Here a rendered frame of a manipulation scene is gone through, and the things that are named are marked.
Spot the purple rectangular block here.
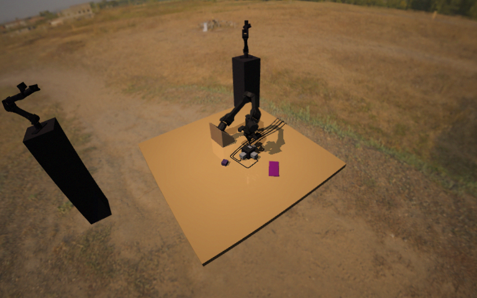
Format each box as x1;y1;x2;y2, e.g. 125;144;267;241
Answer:
269;161;279;177

